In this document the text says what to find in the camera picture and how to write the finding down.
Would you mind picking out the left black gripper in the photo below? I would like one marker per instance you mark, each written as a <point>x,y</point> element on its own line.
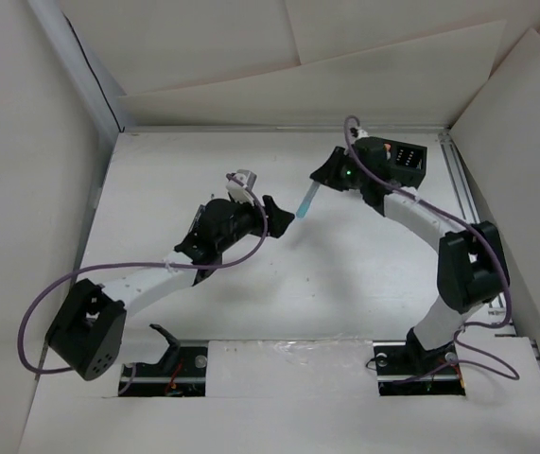
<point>277,218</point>

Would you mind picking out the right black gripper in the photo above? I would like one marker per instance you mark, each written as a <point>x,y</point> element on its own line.
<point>328,173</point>

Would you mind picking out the light blue highlighter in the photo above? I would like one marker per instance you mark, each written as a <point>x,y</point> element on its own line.
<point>307,200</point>

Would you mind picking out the orange highlighter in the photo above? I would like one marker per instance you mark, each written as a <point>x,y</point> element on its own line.
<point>387,148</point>

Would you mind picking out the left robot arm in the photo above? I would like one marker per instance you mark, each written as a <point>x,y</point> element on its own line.
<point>88,331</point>

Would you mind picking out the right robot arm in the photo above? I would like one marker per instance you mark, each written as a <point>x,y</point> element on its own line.
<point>471,270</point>

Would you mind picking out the black two-compartment organizer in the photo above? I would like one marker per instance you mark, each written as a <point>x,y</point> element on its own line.
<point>407,163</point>

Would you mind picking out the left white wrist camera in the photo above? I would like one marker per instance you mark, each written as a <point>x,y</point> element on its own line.
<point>240,185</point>

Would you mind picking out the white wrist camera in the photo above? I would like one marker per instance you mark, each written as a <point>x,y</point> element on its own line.
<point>358,133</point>
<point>240,185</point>

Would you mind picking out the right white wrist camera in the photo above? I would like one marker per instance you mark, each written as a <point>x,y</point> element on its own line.
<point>358,133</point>

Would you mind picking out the aluminium rail right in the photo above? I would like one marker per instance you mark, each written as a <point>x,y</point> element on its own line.
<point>495,311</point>

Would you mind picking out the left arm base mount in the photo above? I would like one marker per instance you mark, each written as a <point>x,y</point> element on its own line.
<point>175,366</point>

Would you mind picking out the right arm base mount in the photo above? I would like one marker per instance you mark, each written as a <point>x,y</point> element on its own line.
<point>404,368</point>

